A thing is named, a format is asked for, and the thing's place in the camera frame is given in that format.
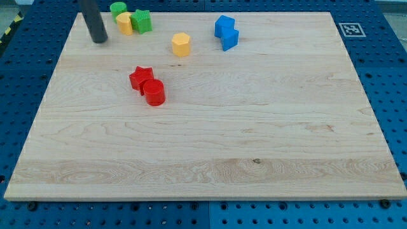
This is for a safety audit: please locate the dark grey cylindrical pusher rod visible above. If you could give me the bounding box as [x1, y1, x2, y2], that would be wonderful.
[78, 0, 108, 43]

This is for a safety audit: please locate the yellow heart block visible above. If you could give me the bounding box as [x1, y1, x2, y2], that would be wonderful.
[116, 12, 133, 36]

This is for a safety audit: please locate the green cylinder block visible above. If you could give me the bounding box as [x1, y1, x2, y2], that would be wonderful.
[109, 1, 128, 23]

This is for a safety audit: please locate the green star block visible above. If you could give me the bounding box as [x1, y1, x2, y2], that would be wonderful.
[130, 10, 153, 34]

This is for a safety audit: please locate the red star block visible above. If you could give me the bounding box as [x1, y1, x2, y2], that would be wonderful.
[129, 66, 154, 95]

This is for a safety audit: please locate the yellow hexagon block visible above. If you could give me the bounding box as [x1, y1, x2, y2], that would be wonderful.
[172, 32, 191, 57]

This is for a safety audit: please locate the red cylinder block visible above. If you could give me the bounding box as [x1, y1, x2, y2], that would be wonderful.
[143, 79, 166, 106]

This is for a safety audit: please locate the blue cube block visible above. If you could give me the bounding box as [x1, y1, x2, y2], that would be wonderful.
[214, 15, 235, 38]

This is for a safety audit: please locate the blue pentagon block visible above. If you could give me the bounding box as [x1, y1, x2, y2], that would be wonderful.
[220, 27, 239, 52]

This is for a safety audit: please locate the light wooden board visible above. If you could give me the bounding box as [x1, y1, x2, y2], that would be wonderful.
[4, 12, 406, 202]

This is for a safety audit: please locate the black bolt front left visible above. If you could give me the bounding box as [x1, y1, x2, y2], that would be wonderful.
[27, 202, 38, 212]

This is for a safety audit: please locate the black bolt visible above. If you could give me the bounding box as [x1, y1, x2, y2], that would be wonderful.
[380, 199, 392, 209]
[27, 202, 38, 212]

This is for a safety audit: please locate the white fiducial marker tag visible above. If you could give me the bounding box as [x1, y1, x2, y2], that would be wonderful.
[339, 22, 366, 38]

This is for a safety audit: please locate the black bolt front right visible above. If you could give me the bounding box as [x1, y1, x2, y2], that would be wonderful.
[380, 199, 392, 209]

